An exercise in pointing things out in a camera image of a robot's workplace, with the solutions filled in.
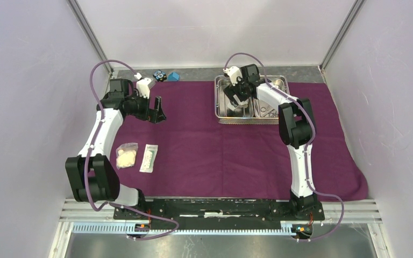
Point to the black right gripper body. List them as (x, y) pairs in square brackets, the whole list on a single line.
[(239, 90)]

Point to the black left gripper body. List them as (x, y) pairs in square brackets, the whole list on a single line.
[(139, 108)]

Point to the metal mesh instrument tray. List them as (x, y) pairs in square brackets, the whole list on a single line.
[(247, 121)]

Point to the purple cloth wrap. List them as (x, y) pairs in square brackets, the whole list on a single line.
[(199, 157)]

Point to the suture packet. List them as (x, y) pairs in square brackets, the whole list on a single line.
[(148, 160)]

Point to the white gauze wad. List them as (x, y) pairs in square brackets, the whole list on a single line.
[(237, 103)]

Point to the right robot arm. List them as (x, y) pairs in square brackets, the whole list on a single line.
[(296, 128)]

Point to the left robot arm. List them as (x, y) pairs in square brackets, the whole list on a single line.
[(91, 174)]

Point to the steel surgical scissors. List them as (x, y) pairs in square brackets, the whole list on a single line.
[(268, 112)]

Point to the steel left inner pan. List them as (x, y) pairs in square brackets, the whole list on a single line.
[(223, 108)]

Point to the steel pan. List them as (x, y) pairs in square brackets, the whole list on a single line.
[(223, 108), (279, 82)]

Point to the steel right inner pan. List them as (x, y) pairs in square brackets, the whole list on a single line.
[(279, 82)]

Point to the black blue toy car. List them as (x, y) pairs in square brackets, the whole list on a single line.
[(160, 76)]

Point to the blue toy block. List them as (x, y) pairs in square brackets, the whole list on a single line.
[(173, 77)]

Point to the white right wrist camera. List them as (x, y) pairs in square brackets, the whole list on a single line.
[(234, 74)]

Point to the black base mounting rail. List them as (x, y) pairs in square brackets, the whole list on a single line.
[(221, 214)]

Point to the aluminium corner frame rail left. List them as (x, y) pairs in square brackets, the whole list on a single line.
[(87, 29)]

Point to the aluminium corner frame rail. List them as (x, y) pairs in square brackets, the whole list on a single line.
[(87, 29), (342, 32)]

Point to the aluminium front frame rail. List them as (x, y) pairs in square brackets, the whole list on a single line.
[(80, 220)]

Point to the aluminium corner frame rail right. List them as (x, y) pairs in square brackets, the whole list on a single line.
[(342, 32)]

